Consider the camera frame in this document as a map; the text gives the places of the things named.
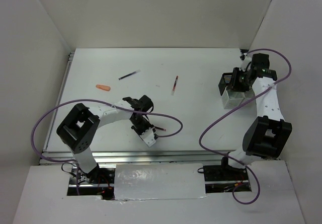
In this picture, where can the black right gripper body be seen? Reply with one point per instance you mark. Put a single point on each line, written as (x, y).
(240, 82)

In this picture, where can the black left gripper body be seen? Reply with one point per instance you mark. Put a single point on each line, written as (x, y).
(141, 125)

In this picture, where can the red gel pen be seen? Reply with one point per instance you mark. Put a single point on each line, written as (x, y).
(174, 86)
(159, 128)

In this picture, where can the orange lead case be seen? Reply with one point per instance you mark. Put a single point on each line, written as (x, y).
(103, 87)

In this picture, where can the dark purple gel pen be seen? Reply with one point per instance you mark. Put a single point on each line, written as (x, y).
(129, 74)

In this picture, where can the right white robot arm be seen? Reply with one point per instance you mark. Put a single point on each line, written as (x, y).
(254, 83)

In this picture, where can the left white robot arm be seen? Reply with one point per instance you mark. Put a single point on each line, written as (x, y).
(78, 128)

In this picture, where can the white mesh organizer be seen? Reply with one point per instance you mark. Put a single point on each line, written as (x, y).
(231, 99)

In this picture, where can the white foil cover board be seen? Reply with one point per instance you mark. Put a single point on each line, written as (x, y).
(158, 182)

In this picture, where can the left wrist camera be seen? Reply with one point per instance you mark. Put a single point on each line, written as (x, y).
(149, 137)

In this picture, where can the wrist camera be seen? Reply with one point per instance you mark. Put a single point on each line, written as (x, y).
(246, 60)
(149, 137)

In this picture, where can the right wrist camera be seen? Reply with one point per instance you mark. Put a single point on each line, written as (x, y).
(246, 60)

